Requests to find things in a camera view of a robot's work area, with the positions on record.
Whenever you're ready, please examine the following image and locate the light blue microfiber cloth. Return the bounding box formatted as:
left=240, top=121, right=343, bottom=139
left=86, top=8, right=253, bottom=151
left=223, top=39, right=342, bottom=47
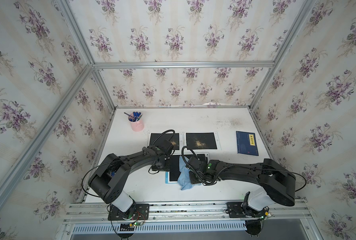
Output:
left=177, top=156, right=199, bottom=191

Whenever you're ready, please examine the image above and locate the blue framed drawing tablet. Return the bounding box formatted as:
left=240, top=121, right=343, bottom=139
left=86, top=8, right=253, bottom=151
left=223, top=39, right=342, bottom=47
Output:
left=165, top=152, right=210, bottom=184

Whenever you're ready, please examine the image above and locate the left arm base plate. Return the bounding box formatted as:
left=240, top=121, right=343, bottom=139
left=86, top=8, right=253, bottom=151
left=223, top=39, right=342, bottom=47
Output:
left=107, top=203, right=150, bottom=221

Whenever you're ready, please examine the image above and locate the left white framed tablet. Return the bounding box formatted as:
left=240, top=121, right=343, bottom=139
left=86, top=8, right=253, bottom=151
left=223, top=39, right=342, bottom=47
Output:
left=149, top=133, right=184, bottom=151

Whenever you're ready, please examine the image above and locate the white framed tablet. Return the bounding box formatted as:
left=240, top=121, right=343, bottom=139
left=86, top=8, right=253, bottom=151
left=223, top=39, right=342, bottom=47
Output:
left=149, top=133, right=184, bottom=151
left=184, top=132, right=221, bottom=150

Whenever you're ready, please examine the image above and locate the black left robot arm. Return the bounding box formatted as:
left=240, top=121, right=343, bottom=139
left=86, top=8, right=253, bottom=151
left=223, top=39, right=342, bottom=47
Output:
left=88, top=143, right=174, bottom=215

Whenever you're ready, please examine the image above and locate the right white framed tablet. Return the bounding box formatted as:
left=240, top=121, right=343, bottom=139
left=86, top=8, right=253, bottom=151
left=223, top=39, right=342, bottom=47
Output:
left=184, top=132, right=221, bottom=150

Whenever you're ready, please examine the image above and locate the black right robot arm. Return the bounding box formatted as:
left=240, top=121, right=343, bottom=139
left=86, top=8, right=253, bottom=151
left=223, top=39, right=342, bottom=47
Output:
left=181, top=156, right=307, bottom=218

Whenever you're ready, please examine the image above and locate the pink pen cup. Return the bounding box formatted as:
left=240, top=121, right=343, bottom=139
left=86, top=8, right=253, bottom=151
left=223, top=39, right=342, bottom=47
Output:
left=128, top=117, right=145, bottom=132

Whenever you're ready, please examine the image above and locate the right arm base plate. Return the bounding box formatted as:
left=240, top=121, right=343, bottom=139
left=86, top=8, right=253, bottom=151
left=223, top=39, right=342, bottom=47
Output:
left=226, top=202, right=269, bottom=218

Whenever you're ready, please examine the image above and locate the dark blue book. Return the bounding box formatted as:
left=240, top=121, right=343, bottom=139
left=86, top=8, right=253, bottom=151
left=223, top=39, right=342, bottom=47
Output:
left=236, top=131, right=259, bottom=156

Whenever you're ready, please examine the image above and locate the small green circuit board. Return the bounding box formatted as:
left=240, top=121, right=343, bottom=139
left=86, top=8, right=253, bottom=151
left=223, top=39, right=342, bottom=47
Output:
left=119, top=221, right=145, bottom=232

